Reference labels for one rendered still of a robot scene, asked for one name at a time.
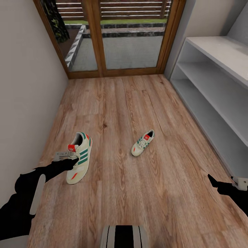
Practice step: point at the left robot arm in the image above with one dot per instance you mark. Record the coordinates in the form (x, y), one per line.
(17, 214)

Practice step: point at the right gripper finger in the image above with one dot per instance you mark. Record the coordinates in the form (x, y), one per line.
(213, 181)

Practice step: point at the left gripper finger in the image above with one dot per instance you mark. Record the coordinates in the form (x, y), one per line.
(74, 161)

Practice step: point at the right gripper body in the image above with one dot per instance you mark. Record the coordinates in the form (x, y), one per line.
(228, 189)

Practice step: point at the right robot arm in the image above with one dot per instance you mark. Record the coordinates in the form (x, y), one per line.
(238, 191)

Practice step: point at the gym shoe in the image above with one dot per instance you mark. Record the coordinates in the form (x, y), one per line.
(81, 146)
(141, 144)

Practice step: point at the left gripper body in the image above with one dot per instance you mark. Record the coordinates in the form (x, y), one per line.
(62, 166)

